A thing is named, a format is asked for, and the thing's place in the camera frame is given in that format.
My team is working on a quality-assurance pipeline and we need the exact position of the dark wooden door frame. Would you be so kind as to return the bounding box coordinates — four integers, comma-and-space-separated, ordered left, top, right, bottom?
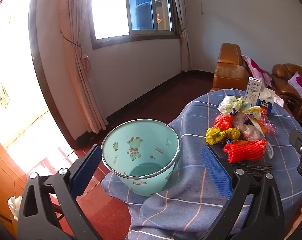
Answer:
28, 0, 78, 152

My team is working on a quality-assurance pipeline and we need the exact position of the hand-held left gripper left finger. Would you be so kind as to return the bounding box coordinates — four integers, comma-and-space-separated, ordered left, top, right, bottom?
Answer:
17, 144, 103, 240

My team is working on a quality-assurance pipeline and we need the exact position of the blue plaid tablecloth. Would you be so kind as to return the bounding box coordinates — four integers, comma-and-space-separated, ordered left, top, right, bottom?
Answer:
102, 88, 302, 240

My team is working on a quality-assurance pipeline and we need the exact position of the pink clear plastic wrapper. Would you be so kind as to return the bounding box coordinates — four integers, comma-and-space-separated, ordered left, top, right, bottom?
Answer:
265, 121, 278, 137

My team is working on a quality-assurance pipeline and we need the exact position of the black foam net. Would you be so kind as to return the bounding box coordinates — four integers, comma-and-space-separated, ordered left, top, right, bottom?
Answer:
232, 161, 274, 174

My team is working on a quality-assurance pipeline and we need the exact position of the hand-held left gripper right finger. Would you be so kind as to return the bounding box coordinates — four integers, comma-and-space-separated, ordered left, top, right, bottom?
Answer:
197, 145, 285, 240

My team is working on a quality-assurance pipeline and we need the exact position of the teal cartoon print bin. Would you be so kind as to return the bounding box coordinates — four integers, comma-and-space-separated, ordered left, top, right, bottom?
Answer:
101, 119, 183, 197

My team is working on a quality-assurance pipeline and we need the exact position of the orange leather armchair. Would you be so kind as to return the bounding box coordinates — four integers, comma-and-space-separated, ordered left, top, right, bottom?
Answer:
210, 43, 254, 93

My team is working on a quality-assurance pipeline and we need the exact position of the clear red print plastic bag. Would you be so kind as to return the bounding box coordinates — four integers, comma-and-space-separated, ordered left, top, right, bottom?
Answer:
232, 111, 267, 142

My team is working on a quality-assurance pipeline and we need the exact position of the yellow plastic bag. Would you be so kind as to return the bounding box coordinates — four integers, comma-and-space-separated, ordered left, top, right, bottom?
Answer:
205, 126, 242, 145

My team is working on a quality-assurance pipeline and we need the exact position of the tall white milk carton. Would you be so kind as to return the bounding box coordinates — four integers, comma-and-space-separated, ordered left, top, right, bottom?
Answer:
245, 77, 263, 107

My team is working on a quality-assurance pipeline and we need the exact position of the window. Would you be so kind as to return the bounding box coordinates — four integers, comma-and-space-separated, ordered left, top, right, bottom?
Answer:
90, 0, 180, 49

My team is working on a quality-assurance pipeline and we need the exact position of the pink floral pillow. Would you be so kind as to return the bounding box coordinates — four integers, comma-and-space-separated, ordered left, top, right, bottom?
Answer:
241, 54, 273, 88
287, 71, 302, 100

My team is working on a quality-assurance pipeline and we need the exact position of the red orange plastic bag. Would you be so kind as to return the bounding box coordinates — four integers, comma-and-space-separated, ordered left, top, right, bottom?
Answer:
213, 114, 235, 130

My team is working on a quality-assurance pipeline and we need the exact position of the yellow crumpled wrapper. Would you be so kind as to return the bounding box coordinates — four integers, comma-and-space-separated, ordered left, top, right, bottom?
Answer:
241, 106, 263, 119

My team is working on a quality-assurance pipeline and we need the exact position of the brown leather sofa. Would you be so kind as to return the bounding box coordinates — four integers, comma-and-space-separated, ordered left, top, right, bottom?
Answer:
271, 64, 302, 128

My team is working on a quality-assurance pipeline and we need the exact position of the white crumpled tissue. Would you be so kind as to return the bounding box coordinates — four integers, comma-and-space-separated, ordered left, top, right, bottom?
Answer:
7, 196, 22, 222

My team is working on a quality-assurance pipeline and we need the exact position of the white green plastic bag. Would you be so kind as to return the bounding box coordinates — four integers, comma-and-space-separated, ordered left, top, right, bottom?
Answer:
217, 95, 249, 117

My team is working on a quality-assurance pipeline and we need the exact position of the blue white gable carton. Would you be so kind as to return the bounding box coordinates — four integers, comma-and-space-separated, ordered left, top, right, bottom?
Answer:
256, 87, 275, 117

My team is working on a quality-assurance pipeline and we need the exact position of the wooden cabinet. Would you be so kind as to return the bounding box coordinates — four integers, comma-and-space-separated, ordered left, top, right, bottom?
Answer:
0, 127, 26, 238

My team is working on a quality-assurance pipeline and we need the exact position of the red foam net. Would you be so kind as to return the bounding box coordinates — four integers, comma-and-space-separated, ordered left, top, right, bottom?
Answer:
223, 139, 268, 164

